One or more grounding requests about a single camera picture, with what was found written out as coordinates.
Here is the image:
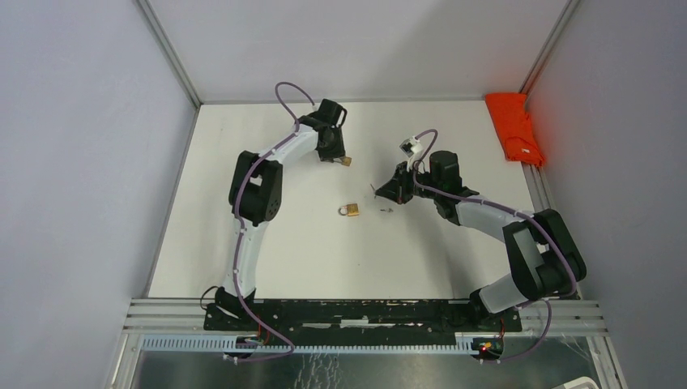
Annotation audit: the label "aluminium frame rails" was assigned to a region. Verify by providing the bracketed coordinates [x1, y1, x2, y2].
[523, 164, 609, 336]

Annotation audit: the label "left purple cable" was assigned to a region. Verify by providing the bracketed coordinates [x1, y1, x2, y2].
[221, 82, 318, 363]

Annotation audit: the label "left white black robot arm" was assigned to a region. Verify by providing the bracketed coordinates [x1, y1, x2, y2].
[215, 99, 349, 331]

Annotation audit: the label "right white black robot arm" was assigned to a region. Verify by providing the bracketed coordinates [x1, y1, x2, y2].
[374, 151, 587, 331]

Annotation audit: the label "purple cable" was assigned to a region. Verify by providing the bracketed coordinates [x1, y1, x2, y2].
[410, 128, 578, 363]
[221, 82, 318, 363]

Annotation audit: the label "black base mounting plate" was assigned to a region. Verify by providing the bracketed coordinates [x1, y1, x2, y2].
[203, 299, 523, 347]

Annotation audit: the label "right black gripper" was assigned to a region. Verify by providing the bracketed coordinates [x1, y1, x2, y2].
[376, 160, 442, 205]

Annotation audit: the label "orange folded cloth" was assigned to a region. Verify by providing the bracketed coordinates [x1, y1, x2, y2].
[484, 92, 546, 168]

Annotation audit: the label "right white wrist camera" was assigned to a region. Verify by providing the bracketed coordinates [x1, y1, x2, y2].
[399, 137, 425, 171]

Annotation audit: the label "white slotted cable duct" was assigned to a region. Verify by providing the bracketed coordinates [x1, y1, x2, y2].
[141, 335, 479, 356]

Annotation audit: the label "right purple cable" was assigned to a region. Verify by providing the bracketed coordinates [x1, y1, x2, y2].
[410, 128, 578, 363]

